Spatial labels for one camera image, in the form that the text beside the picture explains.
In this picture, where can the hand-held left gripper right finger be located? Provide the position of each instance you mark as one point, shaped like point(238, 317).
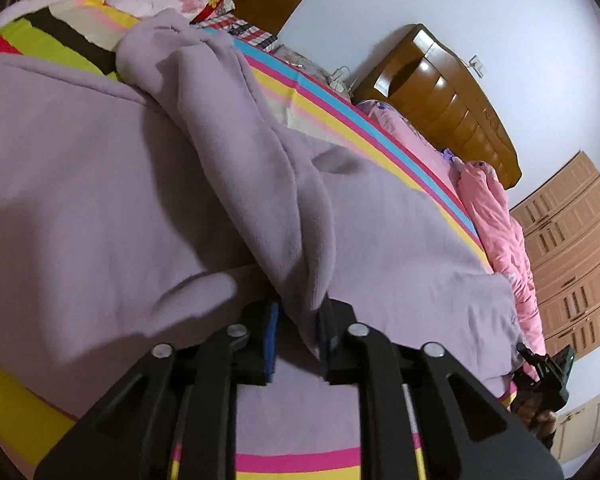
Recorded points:
point(326, 340)

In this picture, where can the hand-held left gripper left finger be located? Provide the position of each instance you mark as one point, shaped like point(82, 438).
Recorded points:
point(271, 340)

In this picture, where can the lilac fleece pants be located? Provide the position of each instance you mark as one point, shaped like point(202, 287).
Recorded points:
point(130, 175)

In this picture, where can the person's right hand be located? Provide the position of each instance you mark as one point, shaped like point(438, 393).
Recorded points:
point(537, 415)

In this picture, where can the cream low cabinet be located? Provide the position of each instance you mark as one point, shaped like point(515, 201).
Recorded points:
point(577, 432)

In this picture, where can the light brown wardrobe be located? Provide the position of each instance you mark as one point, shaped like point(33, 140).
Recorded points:
point(570, 250)

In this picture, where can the pink duvet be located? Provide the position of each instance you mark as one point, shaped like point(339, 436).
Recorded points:
point(490, 220)

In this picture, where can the striped colourful bed sheet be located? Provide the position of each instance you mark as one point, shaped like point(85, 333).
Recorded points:
point(330, 107)

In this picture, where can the brown wooden headboard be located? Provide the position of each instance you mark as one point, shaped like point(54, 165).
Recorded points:
point(445, 95)

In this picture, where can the grey floral pillow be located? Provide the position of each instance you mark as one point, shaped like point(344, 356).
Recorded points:
point(305, 65)

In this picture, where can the plaid cloth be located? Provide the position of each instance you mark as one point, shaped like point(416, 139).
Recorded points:
point(245, 30)

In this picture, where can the white wall socket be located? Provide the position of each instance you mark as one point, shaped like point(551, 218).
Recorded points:
point(476, 66)

